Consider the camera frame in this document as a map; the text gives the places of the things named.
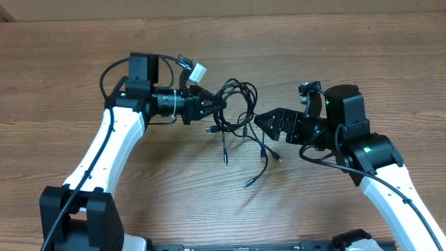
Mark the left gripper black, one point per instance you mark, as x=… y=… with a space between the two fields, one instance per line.
x=192 y=108

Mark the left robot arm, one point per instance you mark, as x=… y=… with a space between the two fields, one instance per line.
x=81 y=214

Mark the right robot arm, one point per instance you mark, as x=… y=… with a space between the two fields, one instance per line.
x=334 y=131

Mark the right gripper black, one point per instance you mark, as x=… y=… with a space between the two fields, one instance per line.
x=283 y=120

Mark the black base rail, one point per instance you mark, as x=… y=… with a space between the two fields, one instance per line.
x=357 y=239

